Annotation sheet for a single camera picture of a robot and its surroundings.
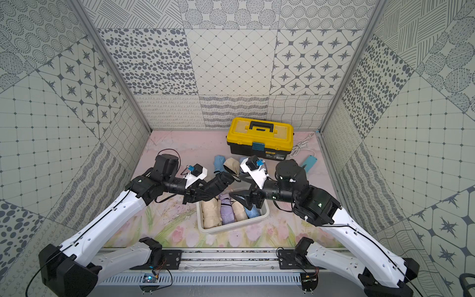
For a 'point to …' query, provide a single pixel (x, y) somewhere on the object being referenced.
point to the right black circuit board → (309, 281)
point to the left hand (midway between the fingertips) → (212, 186)
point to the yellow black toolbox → (267, 139)
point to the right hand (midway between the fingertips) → (237, 186)
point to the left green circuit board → (149, 278)
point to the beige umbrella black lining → (232, 166)
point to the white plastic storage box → (264, 215)
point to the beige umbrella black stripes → (239, 210)
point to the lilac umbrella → (227, 210)
